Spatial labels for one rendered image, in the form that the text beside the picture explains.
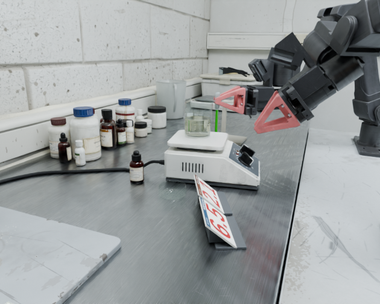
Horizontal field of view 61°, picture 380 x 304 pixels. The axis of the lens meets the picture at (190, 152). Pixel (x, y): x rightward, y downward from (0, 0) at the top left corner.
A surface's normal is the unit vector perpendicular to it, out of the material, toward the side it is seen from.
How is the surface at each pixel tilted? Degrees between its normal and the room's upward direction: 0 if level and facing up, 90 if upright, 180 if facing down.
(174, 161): 90
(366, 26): 90
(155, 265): 0
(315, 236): 0
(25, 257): 0
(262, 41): 90
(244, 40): 90
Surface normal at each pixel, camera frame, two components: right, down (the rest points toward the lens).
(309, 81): -0.21, 0.29
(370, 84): 0.09, 0.20
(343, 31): -0.96, 0.07
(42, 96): 0.93, 0.13
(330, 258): 0.02, -0.95
